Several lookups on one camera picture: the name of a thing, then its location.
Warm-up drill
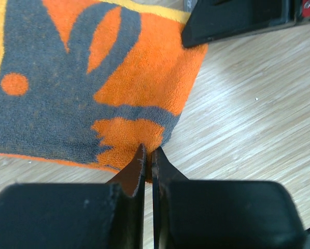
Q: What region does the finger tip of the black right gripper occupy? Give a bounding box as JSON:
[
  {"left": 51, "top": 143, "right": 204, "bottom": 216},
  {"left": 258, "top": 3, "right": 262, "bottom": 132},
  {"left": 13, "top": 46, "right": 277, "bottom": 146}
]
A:
[{"left": 182, "top": 0, "right": 295, "bottom": 48}]

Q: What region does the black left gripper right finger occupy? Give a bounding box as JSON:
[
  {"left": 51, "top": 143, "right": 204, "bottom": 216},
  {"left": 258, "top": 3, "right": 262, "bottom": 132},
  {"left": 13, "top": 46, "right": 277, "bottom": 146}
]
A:
[{"left": 151, "top": 148, "right": 306, "bottom": 248}]

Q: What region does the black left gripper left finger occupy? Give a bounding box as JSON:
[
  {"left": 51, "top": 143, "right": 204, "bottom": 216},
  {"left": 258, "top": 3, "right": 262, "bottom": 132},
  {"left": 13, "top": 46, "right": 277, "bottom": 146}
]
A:
[{"left": 0, "top": 145, "right": 146, "bottom": 248}]

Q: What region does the orange yellow grey giraffe towel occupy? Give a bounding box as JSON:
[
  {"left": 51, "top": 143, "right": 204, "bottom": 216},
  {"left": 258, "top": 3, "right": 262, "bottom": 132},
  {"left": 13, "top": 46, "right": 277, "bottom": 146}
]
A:
[{"left": 0, "top": 1, "right": 207, "bottom": 171}]

